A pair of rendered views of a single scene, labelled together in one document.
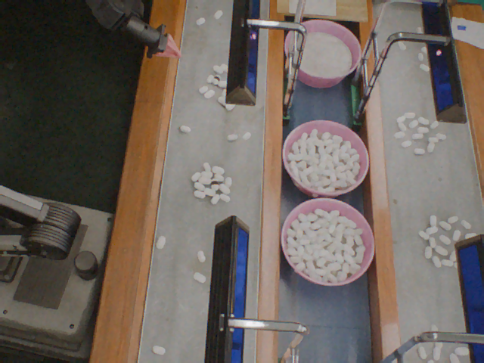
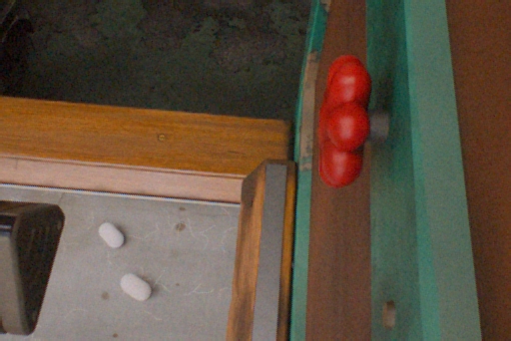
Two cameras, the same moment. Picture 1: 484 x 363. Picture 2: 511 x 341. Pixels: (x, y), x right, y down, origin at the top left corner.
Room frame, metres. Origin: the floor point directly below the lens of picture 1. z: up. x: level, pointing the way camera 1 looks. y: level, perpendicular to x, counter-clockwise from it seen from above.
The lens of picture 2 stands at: (1.65, -0.05, 1.40)
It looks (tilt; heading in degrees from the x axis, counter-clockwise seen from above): 60 degrees down; 95
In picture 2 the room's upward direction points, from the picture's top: 4 degrees clockwise
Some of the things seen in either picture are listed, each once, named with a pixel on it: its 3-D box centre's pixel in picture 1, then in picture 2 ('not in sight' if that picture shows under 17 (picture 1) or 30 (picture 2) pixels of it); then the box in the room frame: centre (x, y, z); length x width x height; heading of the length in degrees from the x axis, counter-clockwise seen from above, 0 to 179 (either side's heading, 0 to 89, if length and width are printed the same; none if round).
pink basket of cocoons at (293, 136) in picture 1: (323, 163); not in sight; (0.96, -0.25, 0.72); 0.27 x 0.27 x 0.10
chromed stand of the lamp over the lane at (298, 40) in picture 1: (268, 56); not in sight; (1.21, -0.04, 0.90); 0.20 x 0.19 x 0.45; 4
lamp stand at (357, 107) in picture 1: (395, 67); not in sight; (1.24, -0.43, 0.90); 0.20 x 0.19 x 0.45; 4
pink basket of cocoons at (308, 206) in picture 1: (324, 246); not in sight; (0.68, -0.27, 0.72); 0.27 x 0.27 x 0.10
